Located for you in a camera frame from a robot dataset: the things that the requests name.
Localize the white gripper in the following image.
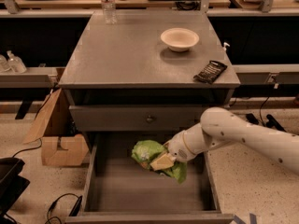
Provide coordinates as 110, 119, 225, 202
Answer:
149, 132, 191, 171

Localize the green rice chip bag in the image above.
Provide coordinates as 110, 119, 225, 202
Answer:
131, 140, 187, 184

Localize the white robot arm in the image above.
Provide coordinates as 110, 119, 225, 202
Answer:
150, 107, 299, 174

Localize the open grey middle drawer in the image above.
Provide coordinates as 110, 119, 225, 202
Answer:
65, 132, 234, 224

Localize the closed grey top drawer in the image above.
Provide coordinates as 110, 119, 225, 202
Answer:
69, 105, 207, 132

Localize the grey drawer cabinet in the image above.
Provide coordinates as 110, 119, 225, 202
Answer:
59, 9, 240, 146

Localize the black snack bar packet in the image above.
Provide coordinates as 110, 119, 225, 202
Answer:
193, 61, 227, 84

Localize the brown cardboard box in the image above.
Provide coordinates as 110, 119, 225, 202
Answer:
23, 86, 89, 167

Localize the black stand leg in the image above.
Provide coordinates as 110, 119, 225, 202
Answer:
266, 114, 285, 132

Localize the white paper bowl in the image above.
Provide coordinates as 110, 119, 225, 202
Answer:
161, 28, 199, 52

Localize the small white pump dispenser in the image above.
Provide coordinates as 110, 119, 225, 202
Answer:
222, 42, 230, 51

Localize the black bin on floor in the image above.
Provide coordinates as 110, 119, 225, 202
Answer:
0, 157, 30, 224

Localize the clear plastic water bottle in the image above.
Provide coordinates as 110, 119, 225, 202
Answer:
101, 0, 117, 24

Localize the clear sanitizer pump bottle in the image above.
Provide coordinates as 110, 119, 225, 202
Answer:
7, 50, 27, 73

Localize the black cable left floor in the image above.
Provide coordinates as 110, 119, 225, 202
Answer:
44, 192, 84, 224

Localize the black cable floor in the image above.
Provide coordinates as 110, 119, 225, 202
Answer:
44, 192, 84, 224
259, 95, 272, 126

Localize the black cable right floor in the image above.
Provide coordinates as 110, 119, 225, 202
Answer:
259, 95, 272, 126

